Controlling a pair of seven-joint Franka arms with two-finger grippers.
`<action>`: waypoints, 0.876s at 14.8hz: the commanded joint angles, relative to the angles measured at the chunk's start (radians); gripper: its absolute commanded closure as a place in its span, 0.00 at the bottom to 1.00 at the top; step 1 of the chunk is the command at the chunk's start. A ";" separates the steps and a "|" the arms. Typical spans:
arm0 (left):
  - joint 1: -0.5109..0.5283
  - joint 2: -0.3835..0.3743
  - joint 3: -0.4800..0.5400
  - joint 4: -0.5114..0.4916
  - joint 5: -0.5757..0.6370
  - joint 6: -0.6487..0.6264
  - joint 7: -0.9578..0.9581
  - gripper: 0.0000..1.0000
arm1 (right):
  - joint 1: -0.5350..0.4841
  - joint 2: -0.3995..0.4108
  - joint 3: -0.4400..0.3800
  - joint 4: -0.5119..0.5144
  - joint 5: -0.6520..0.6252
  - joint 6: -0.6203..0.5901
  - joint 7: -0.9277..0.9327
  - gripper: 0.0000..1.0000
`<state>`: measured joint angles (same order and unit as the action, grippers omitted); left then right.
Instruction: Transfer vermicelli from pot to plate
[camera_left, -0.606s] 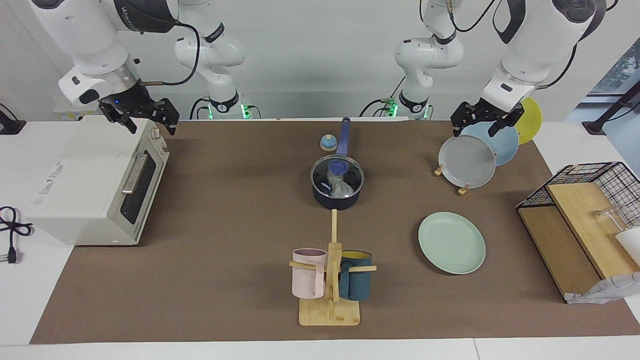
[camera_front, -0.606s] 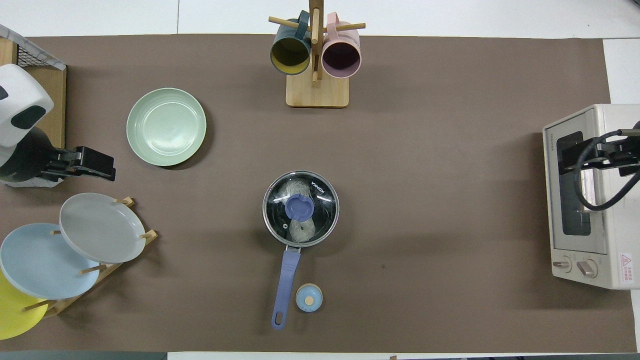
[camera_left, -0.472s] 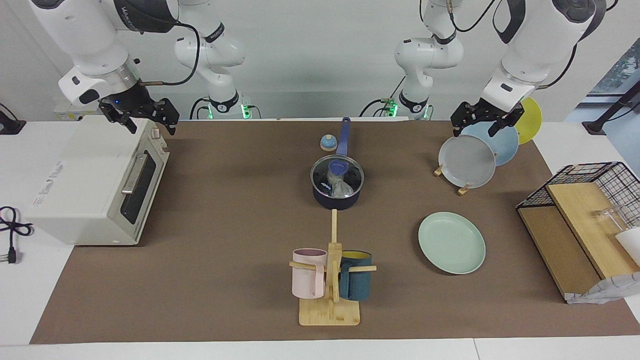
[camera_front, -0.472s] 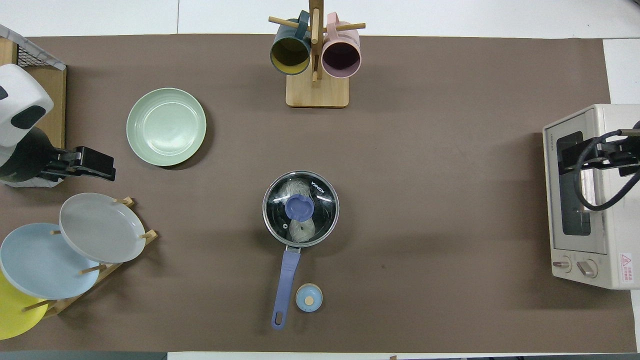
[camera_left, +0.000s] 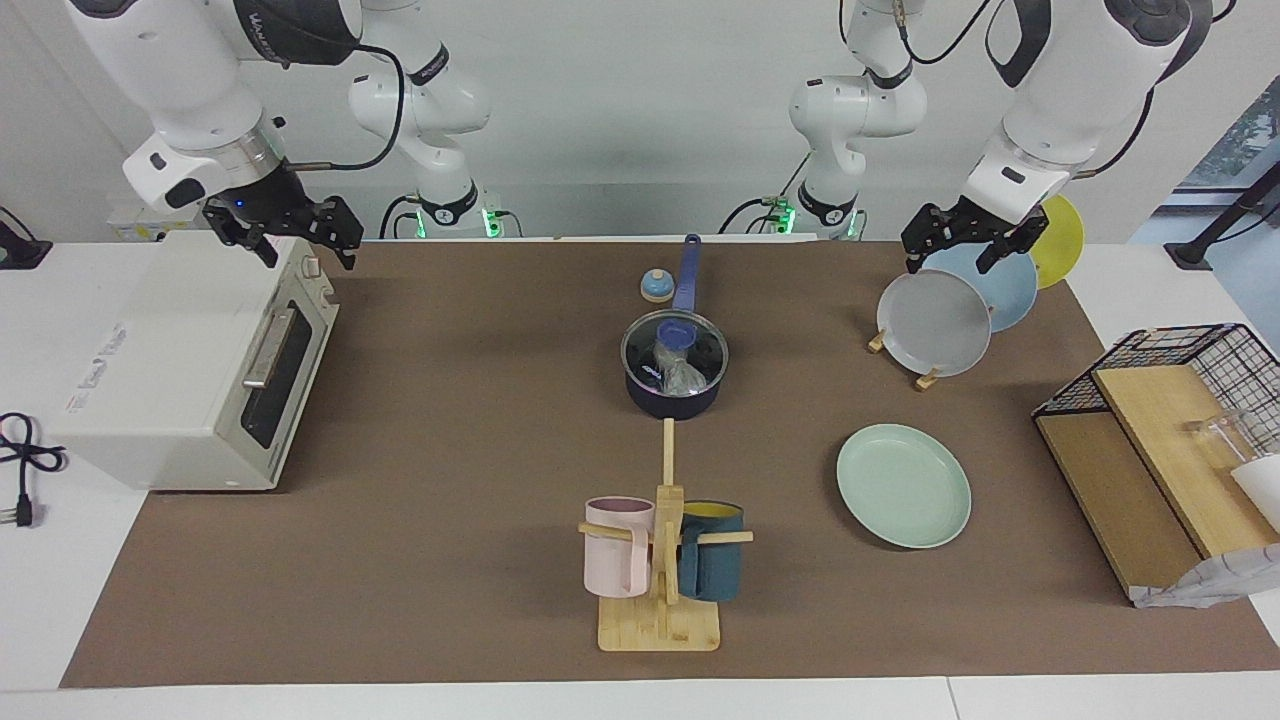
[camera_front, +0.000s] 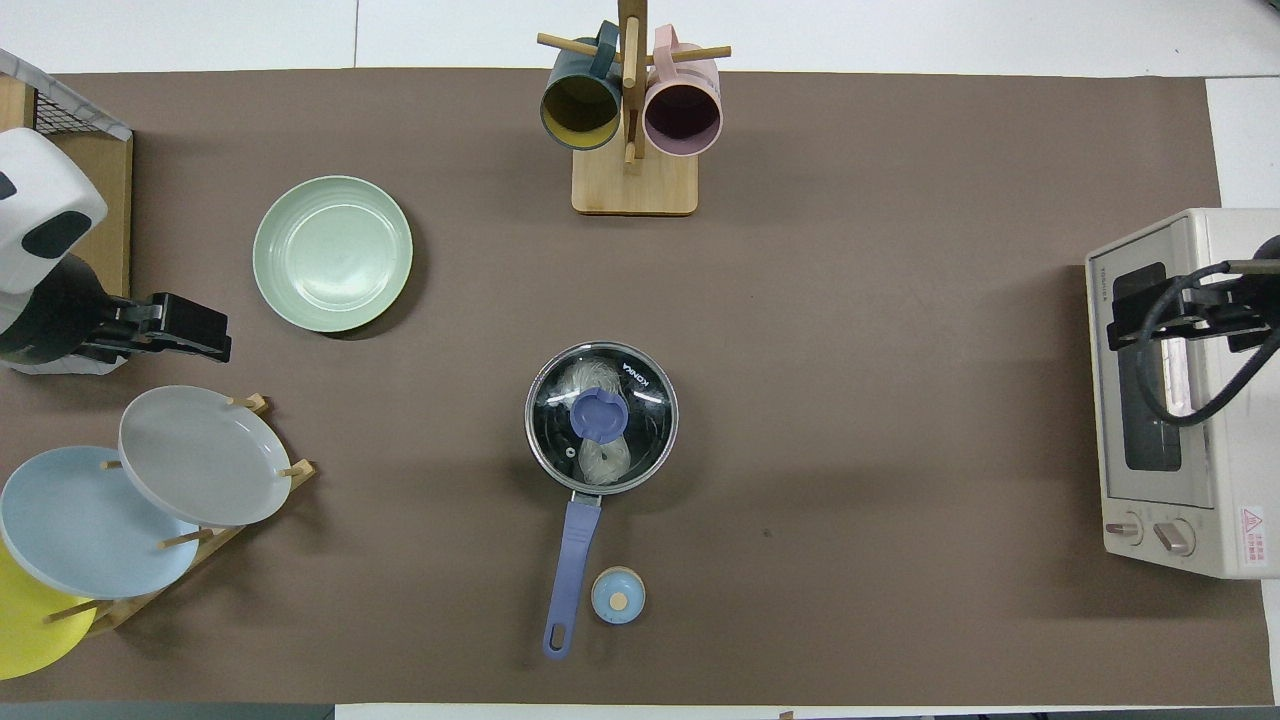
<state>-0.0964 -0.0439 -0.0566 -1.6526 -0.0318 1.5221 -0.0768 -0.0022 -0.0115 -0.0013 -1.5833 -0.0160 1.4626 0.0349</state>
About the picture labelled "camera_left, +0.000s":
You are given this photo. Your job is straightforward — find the grey plate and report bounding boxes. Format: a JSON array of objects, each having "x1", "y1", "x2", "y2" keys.
[{"x1": 877, "y1": 269, "x2": 993, "y2": 378}]

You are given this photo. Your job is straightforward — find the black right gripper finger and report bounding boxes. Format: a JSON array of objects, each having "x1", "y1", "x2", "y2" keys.
[
  {"x1": 232, "y1": 225, "x2": 279, "y2": 268},
  {"x1": 315, "y1": 197, "x2": 364, "y2": 272}
]

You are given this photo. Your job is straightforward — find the light blue plate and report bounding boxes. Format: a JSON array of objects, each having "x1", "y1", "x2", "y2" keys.
[{"x1": 925, "y1": 245, "x2": 1039, "y2": 333}]

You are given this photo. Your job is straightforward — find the glass lid with blue knob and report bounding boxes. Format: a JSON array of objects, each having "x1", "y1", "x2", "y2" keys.
[{"x1": 620, "y1": 310, "x2": 730, "y2": 399}]

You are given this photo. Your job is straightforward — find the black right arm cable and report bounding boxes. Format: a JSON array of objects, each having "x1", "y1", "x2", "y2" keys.
[{"x1": 235, "y1": 20, "x2": 407, "y2": 173}]

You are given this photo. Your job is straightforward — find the white power strip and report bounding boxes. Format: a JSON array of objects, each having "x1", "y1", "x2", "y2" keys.
[{"x1": 108, "y1": 200, "x2": 206, "y2": 243}]

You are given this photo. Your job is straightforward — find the black right base cable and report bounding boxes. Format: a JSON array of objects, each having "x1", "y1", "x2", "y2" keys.
[{"x1": 378, "y1": 193, "x2": 423, "y2": 241}]

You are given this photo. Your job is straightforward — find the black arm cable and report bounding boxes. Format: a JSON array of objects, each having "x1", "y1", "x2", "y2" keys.
[
  {"x1": 895, "y1": 0, "x2": 1157, "y2": 179},
  {"x1": 235, "y1": 20, "x2": 407, "y2": 173}
]

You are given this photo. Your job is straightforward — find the patterned white bag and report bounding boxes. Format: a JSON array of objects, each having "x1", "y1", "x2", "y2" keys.
[{"x1": 1130, "y1": 543, "x2": 1280, "y2": 609}]

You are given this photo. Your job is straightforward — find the teal mug yellow inside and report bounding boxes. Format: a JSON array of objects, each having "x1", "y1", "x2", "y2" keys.
[{"x1": 678, "y1": 501, "x2": 746, "y2": 602}]

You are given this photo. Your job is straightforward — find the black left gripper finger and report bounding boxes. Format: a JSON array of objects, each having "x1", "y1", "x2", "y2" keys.
[
  {"x1": 977, "y1": 207, "x2": 1049, "y2": 275},
  {"x1": 902, "y1": 205, "x2": 941, "y2": 274}
]

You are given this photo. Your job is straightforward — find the dark blue saucepan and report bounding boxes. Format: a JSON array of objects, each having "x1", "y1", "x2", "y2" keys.
[{"x1": 620, "y1": 233, "x2": 730, "y2": 421}]

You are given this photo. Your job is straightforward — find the clear vermicelli packet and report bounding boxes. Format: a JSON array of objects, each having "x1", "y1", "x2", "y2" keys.
[{"x1": 645, "y1": 335, "x2": 707, "y2": 396}]

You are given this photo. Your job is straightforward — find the black wire basket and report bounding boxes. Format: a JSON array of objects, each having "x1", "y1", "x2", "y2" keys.
[{"x1": 1032, "y1": 323, "x2": 1280, "y2": 461}]

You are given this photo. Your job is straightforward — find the wooden mug rack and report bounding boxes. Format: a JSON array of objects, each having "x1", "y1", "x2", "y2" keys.
[{"x1": 578, "y1": 418, "x2": 754, "y2": 653}]

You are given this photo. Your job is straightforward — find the brown table mat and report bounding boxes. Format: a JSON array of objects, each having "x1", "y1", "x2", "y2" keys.
[{"x1": 58, "y1": 240, "x2": 1280, "y2": 689}]

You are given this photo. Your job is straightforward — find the clear glass cup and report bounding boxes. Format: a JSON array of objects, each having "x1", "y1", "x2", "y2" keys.
[{"x1": 1185, "y1": 408, "x2": 1266, "y2": 471}]

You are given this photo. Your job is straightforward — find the green plate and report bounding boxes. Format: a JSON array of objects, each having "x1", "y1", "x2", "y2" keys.
[{"x1": 836, "y1": 423, "x2": 973, "y2": 550}]

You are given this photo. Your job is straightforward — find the black base cable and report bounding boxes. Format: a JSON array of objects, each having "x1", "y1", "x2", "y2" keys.
[
  {"x1": 718, "y1": 150, "x2": 813, "y2": 237},
  {"x1": 378, "y1": 193, "x2": 423, "y2": 241}
]

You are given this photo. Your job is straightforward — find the white cup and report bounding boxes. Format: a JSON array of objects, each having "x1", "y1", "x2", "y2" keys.
[{"x1": 1230, "y1": 455, "x2": 1280, "y2": 531}]

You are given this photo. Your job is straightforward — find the wooden plate rack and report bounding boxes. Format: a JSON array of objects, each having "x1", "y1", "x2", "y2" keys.
[{"x1": 867, "y1": 325, "x2": 943, "y2": 392}]

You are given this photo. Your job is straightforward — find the black power cord with plug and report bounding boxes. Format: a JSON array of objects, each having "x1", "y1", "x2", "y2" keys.
[{"x1": 0, "y1": 412, "x2": 67, "y2": 529}]

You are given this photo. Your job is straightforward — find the black stand base with pole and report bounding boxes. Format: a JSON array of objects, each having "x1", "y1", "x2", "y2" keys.
[{"x1": 1165, "y1": 160, "x2": 1280, "y2": 269}]

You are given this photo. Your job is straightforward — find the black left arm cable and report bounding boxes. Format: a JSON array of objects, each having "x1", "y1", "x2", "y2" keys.
[{"x1": 895, "y1": 0, "x2": 1157, "y2": 179}]

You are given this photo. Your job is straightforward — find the wooden shelf unit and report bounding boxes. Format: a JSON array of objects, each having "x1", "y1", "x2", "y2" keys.
[{"x1": 1035, "y1": 365, "x2": 1280, "y2": 601}]

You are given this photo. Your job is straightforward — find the black left base cable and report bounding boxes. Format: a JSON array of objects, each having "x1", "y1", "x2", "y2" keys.
[{"x1": 718, "y1": 150, "x2": 813, "y2": 237}]

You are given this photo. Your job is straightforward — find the yellow plate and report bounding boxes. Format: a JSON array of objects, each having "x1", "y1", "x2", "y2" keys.
[{"x1": 1028, "y1": 194, "x2": 1086, "y2": 291}]

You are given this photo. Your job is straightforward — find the white toaster oven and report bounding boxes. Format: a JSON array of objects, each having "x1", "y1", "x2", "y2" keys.
[{"x1": 45, "y1": 230, "x2": 341, "y2": 493}]

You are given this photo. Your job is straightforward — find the pink mug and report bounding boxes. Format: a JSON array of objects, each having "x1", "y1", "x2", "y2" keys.
[{"x1": 584, "y1": 497, "x2": 656, "y2": 599}]

